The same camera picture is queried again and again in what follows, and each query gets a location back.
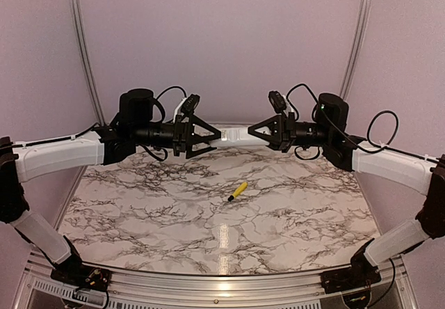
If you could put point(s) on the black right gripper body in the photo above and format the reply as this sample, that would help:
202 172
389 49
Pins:
289 135

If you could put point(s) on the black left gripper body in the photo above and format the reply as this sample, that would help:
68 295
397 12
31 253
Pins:
179 135

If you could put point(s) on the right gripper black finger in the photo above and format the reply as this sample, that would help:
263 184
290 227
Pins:
270 126
260 139

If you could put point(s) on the white remote control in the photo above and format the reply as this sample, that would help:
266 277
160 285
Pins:
236 137

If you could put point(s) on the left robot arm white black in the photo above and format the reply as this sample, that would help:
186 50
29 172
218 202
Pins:
132 127

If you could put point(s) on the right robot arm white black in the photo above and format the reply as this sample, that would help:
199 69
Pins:
356 154

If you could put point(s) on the yellow screwdriver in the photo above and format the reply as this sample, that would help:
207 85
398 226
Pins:
238 191

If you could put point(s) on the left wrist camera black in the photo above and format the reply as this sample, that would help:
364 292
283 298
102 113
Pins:
190 104

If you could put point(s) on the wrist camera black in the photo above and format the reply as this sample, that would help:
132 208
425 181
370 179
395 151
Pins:
277 101
190 104

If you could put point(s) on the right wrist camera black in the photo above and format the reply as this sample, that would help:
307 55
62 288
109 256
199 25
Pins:
277 101

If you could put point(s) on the right aluminium frame post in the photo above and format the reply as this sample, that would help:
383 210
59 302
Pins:
358 41

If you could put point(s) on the aluminium frame post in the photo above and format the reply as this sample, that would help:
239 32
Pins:
358 41
85 61

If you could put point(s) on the front aluminium rail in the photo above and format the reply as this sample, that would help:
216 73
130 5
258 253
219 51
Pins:
143 289

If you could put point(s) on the left aluminium frame post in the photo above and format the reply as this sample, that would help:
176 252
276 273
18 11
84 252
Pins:
85 61

